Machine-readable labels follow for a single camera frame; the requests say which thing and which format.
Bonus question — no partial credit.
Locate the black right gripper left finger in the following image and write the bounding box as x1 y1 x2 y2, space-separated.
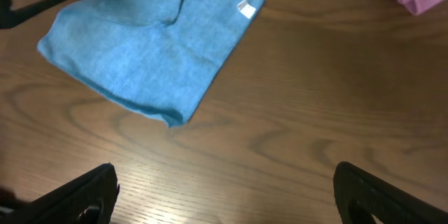
1 163 120 224

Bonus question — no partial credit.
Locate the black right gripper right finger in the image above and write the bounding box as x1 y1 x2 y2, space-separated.
333 162 447 224

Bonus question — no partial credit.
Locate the blue microfiber cloth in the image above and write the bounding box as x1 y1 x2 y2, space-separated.
38 0 265 127

